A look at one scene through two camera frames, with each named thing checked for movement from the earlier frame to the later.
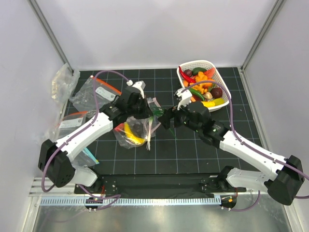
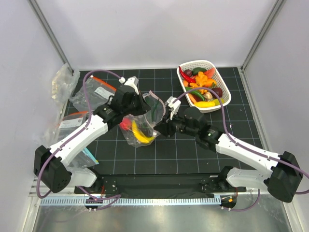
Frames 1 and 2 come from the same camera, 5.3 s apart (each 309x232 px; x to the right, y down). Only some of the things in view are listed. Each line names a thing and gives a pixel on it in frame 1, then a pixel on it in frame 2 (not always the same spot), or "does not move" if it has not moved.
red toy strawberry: [119, 127] to [126, 123]
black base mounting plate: [157, 185] does not move
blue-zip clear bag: [85, 158] does not move
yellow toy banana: [132, 137] to [140, 135]
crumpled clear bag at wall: [63, 85] does not move
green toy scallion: [156, 111] to [154, 107]
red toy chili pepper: [191, 79] does not move
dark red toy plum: [216, 92] does not move
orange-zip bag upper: [84, 99] does not move
